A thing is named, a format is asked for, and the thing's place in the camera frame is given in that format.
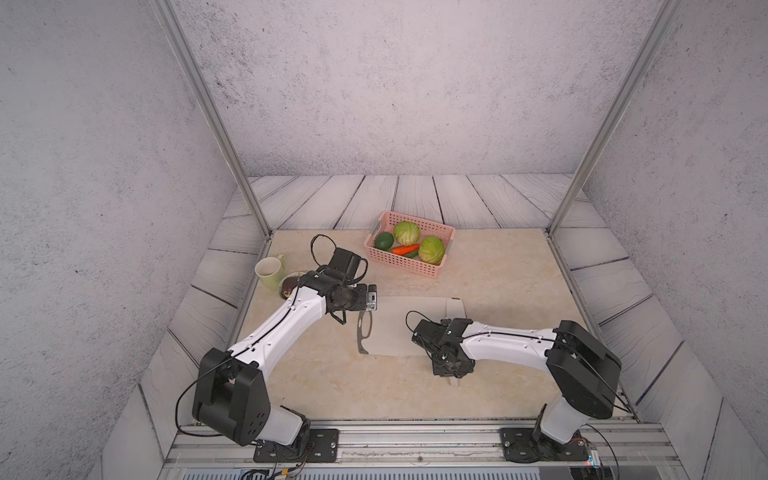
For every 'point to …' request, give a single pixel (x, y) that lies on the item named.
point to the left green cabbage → (406, 233)
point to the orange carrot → (405, 249)
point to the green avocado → (384, 240)
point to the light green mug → (270, 271)
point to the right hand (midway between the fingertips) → (447, 371)
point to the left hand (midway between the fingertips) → (366, 300)
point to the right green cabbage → (431, 250)
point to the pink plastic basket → (388, 220)
